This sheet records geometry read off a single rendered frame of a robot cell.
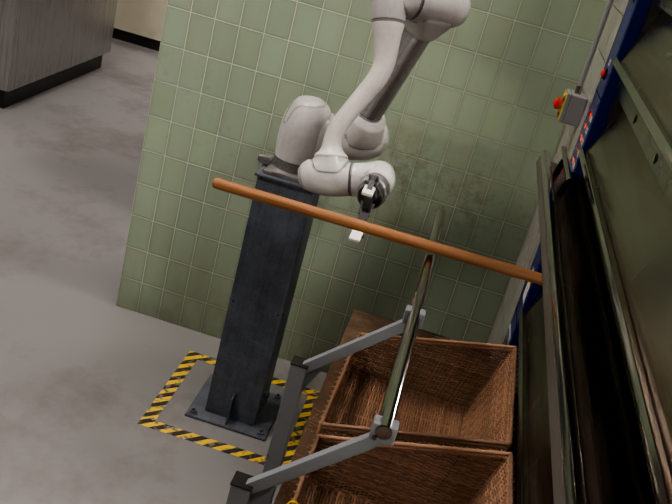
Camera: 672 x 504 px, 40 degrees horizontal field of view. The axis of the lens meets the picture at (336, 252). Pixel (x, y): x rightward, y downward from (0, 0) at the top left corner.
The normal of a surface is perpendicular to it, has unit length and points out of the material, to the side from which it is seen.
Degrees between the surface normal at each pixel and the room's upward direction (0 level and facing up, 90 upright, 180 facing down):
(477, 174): 90
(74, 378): 0
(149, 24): 90
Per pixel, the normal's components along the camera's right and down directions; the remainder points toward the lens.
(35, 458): 0.24, -0.89
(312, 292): -0.18, 0.36
